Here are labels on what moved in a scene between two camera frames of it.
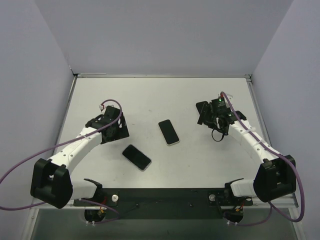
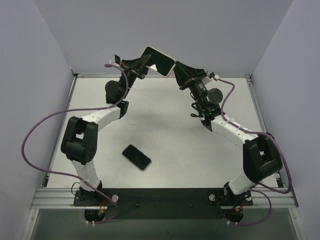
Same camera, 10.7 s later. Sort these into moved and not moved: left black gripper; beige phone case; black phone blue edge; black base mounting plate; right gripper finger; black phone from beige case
Moved: black phone from beige case; right gripper finger; left black gripper; beige phone case
Not moved: black base mounting plate; black phone blue edge
